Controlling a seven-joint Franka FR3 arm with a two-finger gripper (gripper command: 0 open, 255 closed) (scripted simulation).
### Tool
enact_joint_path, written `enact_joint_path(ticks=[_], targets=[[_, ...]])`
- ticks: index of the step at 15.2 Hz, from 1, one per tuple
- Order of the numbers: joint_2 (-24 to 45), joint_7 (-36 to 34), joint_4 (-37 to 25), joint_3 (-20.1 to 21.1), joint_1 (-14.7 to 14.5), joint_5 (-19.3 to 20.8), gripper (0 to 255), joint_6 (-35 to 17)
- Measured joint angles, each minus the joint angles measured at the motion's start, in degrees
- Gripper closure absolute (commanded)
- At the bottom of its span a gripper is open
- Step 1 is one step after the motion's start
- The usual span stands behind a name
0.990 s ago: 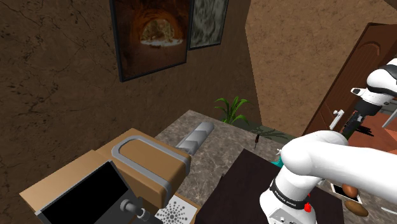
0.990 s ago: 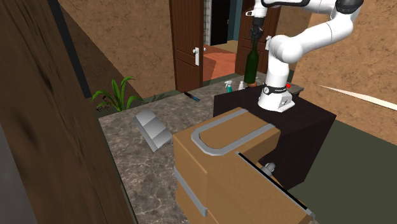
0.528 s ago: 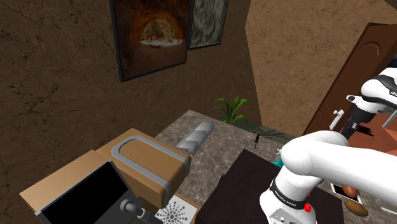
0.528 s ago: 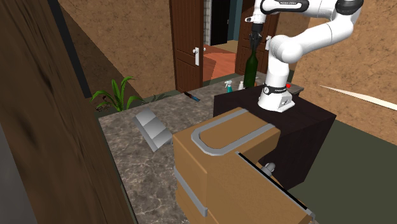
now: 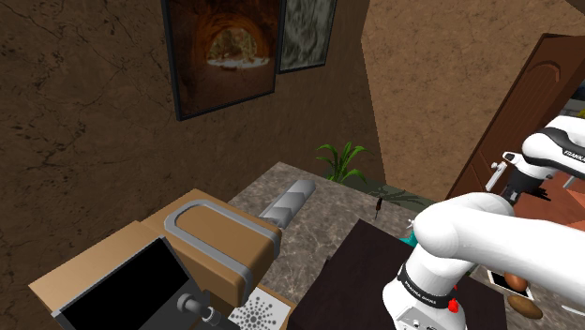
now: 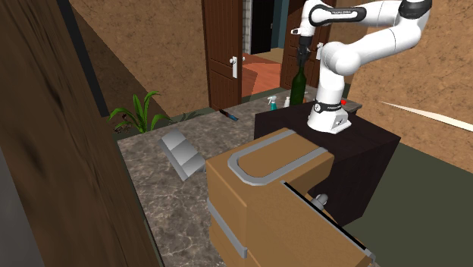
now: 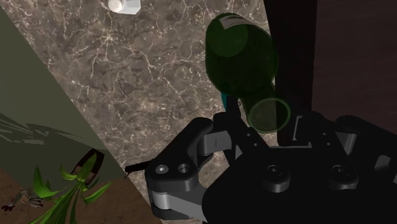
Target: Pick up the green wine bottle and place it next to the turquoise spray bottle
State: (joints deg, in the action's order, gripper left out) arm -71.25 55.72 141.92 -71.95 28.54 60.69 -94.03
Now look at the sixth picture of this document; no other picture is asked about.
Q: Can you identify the dark green glass bottle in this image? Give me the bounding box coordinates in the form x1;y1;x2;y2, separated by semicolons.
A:
289;60;309;107

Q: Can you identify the grey flat block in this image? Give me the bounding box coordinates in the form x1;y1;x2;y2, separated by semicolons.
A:
342;99;363;114

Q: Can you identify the dark robot stand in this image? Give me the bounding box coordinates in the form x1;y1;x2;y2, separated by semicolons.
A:
253;101;403;228

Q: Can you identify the grey stepped block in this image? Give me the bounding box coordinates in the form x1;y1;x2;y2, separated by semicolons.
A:
157;127;208;183

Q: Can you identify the green leafy plant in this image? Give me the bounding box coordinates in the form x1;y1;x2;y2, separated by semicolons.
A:
106;90;173;134

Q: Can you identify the brown box with grey trim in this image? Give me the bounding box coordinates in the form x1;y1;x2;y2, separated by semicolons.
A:
205;127;378;267

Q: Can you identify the dark wooden cabinet panel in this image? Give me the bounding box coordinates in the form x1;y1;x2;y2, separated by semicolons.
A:
0;0;161;267

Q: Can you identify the brown door with white handle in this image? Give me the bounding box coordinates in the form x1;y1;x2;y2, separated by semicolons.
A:
200;0;245;112
279;0;338;92

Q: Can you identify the blue-handled knife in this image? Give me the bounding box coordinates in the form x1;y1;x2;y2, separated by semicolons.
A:
218;108;240;123

